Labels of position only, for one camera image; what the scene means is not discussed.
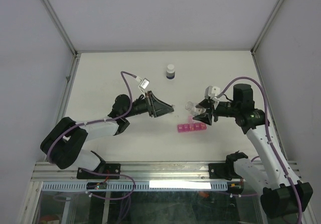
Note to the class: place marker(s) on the white capped blue bottle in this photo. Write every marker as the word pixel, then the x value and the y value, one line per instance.
pixel 170 71

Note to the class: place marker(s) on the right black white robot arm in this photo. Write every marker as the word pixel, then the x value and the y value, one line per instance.
pixel 280 190

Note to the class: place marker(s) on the aluminium frame post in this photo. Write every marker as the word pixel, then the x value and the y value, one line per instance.
pixel 59 26
pixel 267 25

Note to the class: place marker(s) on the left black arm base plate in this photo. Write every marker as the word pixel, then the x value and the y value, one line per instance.
pixel 106 168

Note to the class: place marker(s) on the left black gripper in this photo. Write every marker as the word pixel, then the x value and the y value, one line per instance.
pixel 158 108

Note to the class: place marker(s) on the right aluminium frame post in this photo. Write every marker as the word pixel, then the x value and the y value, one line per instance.
pixel 267 25

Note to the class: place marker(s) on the left aluminium frame post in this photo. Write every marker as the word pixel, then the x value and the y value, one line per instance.
pixel 59 26

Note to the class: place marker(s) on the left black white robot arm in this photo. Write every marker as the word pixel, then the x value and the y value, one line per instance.
pixel 63 145

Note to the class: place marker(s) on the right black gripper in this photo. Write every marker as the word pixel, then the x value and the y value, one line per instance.
pixel 206 118

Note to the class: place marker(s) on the grey slotted cable duct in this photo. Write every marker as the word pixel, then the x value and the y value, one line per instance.
pixel 138 186

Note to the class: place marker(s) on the pink pill organizer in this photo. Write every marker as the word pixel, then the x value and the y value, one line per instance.
pixel 191 126

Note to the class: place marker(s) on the aluminium mounting rail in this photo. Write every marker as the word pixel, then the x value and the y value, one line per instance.
pixel 139 171

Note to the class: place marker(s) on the clear pill bottle orange cap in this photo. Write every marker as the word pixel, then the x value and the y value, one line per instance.
pixel 194 108

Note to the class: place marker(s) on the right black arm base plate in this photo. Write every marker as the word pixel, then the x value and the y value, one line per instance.
pixel 221 171

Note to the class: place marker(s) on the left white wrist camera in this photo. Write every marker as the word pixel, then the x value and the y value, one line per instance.
pixel 142 84

